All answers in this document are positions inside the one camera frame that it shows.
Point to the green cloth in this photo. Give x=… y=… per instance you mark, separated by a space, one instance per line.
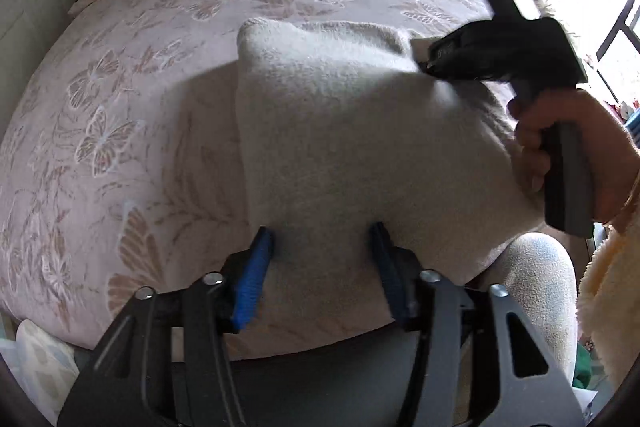
x=590 y=369

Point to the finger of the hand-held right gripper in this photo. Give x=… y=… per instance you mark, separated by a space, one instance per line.
x=442 y=57

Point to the person's right hand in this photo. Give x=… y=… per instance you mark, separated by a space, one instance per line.
x=605 y=157

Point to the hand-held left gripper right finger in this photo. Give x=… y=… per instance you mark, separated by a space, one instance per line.
x=387 y=267

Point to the person's leg grey fleece pants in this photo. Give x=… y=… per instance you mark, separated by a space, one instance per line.
x=535 y=297

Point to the person's right forearm cream sleeve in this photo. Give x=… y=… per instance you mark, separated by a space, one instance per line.
x=615 y=297

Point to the pink butterfly print blanket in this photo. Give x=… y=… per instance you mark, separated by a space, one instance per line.
x=125 y=147

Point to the cream knit sweater black hearts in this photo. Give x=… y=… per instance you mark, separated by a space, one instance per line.
x=350 y=132

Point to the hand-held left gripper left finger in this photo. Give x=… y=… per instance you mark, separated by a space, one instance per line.
x=252 y=277

